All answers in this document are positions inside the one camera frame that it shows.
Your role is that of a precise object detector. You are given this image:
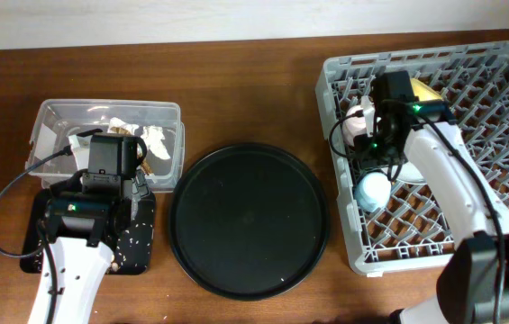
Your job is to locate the grey round plate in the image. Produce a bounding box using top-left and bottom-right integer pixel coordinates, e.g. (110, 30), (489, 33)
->
(397, 162), (426, 185)

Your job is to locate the pink plastic cup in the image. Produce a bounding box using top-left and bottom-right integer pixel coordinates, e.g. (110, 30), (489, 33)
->
(342, 105), (367, 147)

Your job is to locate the light blue plastic cup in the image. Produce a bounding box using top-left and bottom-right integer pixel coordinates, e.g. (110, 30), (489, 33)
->
(354, 172), (391, 212)

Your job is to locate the yellow bowl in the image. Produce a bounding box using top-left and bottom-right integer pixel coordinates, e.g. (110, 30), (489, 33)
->
(410, 78), (442, 102)

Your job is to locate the white paper napkin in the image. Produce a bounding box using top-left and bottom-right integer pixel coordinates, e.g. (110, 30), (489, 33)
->
(108, 117), (172, 160)

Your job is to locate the food scraps and rice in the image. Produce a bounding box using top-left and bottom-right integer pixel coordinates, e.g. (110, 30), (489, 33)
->
(103, 200), (156, 275)

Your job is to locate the gold brown snack wrapper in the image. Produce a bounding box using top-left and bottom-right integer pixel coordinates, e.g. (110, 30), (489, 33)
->
(114, 127), (153, 176)

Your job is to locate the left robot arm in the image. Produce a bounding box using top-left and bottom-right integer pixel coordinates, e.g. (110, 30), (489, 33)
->
(29, 133), (156, 323)

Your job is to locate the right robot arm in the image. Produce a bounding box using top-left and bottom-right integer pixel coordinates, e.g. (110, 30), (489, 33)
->
(355, 71), (509, 323)

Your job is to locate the grey plastic dishwasher rack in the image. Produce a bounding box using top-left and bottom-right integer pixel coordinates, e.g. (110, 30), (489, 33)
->
(315, 41), (509, 276)

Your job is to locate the clear plastic waste bin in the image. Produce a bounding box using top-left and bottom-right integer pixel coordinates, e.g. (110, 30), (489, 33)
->
(25, 99), (185, 193)

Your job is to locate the round black serving tray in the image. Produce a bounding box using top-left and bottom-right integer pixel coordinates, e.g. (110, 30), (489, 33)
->
(168, 143), (331, 302)

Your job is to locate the black rectangular tray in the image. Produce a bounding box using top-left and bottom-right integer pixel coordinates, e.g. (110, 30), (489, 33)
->
(23, 189), (156, 275)

